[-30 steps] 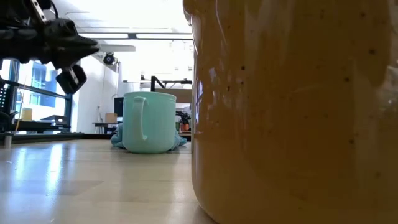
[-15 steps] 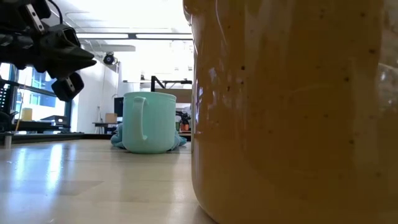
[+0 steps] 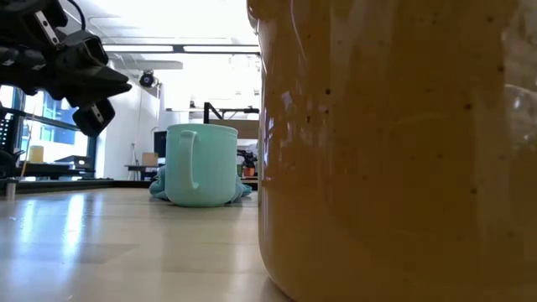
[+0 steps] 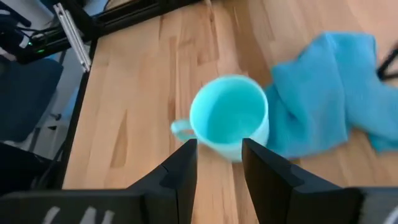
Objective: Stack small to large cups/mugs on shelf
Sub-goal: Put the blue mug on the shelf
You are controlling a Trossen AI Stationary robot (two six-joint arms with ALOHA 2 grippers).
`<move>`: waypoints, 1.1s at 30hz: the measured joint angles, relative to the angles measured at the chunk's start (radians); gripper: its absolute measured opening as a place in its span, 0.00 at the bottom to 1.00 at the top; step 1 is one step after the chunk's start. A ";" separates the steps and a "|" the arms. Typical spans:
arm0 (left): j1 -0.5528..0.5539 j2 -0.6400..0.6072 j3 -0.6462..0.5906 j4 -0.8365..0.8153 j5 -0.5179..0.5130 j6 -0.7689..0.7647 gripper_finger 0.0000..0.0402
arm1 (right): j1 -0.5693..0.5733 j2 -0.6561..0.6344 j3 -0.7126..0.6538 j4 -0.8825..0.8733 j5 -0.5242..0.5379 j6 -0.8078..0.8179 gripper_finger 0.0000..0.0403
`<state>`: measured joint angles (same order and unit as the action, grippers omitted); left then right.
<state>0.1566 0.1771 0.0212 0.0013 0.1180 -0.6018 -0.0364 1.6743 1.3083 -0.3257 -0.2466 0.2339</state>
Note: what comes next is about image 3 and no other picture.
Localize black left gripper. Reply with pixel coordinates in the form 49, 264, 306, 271
24, 0, 133, 138

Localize teal mug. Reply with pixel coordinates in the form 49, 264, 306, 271
164, 122, 239, 208

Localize large yellow-brown jar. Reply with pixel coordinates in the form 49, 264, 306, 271
246, 0, 537, 302

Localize long ceiling light fixture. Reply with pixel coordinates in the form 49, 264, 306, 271
102, 43, 261, 56

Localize black computer monitor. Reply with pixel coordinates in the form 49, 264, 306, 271
153, 130, 168, 159

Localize background wooden desk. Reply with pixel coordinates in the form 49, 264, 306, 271
124, 164, 165, 181

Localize black low table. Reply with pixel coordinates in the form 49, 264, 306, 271
16, 154, 96, 181

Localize black perforated panel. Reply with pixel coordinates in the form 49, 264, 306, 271
0, 117, 12, 152

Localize teal cloth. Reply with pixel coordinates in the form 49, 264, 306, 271
149, 165, 253, 205

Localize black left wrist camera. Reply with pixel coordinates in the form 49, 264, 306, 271
58, 29, 111, 71

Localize black aluminium rig frame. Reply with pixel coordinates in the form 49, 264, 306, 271
0, 179, 152, 196

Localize wooden shelf with black frame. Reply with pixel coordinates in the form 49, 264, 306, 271
203, 102, 261, 140

